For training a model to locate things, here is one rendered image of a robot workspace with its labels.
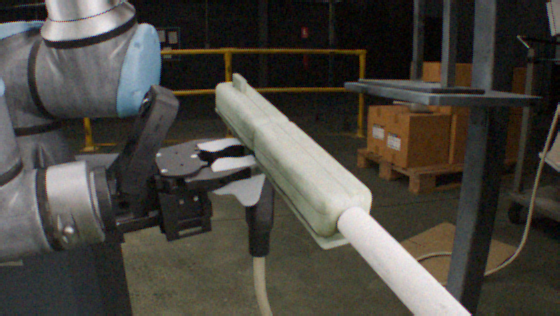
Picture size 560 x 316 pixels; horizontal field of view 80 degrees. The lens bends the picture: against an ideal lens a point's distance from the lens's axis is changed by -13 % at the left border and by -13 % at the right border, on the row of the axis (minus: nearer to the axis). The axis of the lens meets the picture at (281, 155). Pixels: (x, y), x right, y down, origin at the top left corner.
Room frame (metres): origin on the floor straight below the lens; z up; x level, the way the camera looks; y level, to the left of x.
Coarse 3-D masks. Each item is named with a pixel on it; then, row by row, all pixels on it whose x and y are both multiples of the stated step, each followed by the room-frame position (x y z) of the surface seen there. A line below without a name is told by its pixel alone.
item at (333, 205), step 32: (224, 96) 0.49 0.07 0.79; (256, 96) 0.47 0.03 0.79; (256, 128) 0.40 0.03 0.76; (288, 128) 0.38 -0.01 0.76; (256, 160) 0.40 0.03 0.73; (288, 160) 0.32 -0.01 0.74; (320, 160) 0.32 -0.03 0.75; (288, 192) 0.32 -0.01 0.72; (320, 192) 0.27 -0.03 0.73; (352, 192) 0.27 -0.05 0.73; (256, 224) 0.45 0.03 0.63; (320, 224) 0.27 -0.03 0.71; (352, 224) 0.25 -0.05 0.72; (256, 256) 0.47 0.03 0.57; (384, 256) 0.22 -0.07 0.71; (416, 288) 0.19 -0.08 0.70
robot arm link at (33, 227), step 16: (16, 176) 0.31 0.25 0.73; (32, 176) 0.33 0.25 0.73; (0, 192) 0.29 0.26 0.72; (16, 192) 0.31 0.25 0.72; (32, 192) 0.31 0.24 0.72; (0, 208) 0.29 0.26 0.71; (16, 208) 0.30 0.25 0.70; (32, 208) 0.30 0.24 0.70; (48, 208) 0.31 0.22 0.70; (0, 224) 0.29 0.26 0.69; (16, 224) 0.29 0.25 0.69; (32, 224) 0.30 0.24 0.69; (48, 224) 0.31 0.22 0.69; (0, 240) 0.29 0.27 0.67; (16, 240) 0.29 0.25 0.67; (32, 240) 0.30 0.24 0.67; (48, 240) 0.31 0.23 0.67; (0, 256) 0.29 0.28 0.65; (16, 256) 0.30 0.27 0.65; (32, 256) 0.31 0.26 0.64
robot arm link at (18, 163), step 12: (0, 84) 0.31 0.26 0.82; (0, 96) 0.30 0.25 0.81; (0, 108) 0.30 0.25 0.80; (0, 120) 0.30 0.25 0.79; (0, 132) 0.30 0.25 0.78; (12, 132) 0.32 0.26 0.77; (0, 144) 0.29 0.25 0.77; (12, 144) 0.31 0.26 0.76; (0, 156) 0.29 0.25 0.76; (12, 156) 0.31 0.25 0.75; (0, 168) 0.29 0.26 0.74; (12, 168) 0.31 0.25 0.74; (0, 180) 0.29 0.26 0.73
